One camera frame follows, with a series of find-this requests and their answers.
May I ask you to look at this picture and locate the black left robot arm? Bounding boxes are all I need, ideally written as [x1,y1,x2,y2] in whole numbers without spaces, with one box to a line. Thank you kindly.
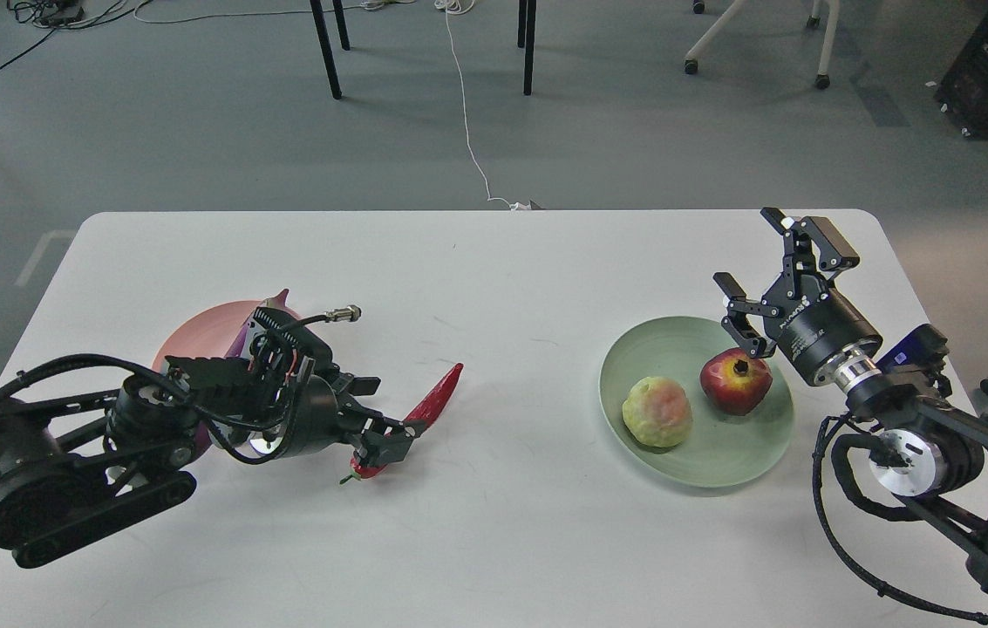
[0,301,462,569]

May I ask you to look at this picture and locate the white floor cable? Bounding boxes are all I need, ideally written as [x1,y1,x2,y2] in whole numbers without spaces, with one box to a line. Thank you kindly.
[437,0,532,213]

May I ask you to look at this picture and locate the yellow-green round fruit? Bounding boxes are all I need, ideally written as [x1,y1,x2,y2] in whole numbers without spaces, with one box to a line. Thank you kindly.
[621,375,694,449]

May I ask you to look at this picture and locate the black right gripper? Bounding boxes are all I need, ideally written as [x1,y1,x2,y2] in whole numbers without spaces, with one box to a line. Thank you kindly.
[713,207,882,386]

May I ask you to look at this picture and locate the purple eggplant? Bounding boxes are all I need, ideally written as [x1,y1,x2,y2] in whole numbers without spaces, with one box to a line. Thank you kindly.
[187,289,292,441]

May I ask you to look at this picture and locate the pink plate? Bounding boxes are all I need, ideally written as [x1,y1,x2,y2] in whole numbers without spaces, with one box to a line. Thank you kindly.
[152,300,303,459]

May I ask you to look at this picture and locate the black table leg right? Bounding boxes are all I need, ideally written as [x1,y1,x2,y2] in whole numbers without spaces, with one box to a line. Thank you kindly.
[517,0,538,96]

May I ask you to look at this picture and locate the black table leg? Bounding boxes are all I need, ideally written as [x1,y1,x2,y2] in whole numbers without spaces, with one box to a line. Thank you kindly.
[309,0,351,100]
[517,0,538,96]

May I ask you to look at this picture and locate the black table leg left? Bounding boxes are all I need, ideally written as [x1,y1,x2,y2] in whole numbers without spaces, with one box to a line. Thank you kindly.
[309,0,351,100]

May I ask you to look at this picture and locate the red pomegranate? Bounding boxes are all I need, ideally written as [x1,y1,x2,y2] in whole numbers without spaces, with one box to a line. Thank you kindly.
[699,347,773,417]

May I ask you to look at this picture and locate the black floor cables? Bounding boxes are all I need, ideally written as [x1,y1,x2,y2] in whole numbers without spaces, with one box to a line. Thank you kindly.
[0,0,154,101]

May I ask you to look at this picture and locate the green plate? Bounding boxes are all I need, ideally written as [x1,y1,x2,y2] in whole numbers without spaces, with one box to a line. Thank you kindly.
[598,317,795,489]

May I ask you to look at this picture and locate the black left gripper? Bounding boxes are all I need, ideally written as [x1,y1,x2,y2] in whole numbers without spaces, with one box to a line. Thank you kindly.
[274,372,427,472]

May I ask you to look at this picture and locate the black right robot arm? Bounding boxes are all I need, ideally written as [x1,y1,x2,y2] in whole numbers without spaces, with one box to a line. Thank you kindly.
[713,207,988,625]

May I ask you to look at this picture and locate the white chair base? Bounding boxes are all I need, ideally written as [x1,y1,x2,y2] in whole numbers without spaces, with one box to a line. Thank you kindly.
[684,0,842,92]

